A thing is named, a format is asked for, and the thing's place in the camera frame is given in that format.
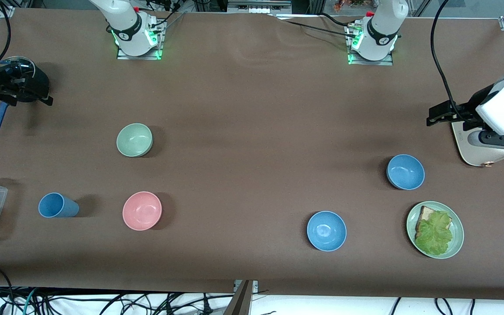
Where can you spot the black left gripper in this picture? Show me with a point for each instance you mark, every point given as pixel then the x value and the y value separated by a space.
pixel 465 110

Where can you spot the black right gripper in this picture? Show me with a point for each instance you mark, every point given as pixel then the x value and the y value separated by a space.
pixel 28 82

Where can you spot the blue bowl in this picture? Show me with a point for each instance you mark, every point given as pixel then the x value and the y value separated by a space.
pixel 326 230
pixel 405 172

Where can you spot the light green bowl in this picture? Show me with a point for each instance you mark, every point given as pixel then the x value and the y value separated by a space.
pixel 134 140

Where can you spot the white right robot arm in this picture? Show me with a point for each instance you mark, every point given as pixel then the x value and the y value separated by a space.
pixel 123 19

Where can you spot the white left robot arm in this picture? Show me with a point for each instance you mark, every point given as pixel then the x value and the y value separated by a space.
pixel 383 26

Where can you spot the pink bowl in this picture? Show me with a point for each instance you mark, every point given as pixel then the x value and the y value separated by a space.
pixel 142 210

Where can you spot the beige board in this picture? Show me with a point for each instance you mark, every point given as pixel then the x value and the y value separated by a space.
pixel 468 153

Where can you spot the bread slice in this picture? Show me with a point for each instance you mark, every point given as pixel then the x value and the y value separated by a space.
pixel 425 215

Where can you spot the blue cup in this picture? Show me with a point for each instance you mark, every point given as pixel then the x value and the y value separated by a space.
pixel 58 205

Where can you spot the green lettuce leaf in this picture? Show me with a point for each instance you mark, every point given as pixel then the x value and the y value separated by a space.
pixel 435 234

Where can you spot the light green plate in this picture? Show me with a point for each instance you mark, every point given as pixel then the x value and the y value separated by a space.
pixel 456 245

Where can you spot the brown tablecloth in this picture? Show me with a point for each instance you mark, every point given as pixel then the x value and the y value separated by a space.
pixel 252 131

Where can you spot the white power strip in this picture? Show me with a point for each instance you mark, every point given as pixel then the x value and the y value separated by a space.
pixel 248 9

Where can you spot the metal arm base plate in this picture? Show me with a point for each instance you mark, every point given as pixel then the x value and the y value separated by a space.
pixel 138 57
pixel 370 62

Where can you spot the metal table bracket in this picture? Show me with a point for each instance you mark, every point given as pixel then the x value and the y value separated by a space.
pixel 244 297

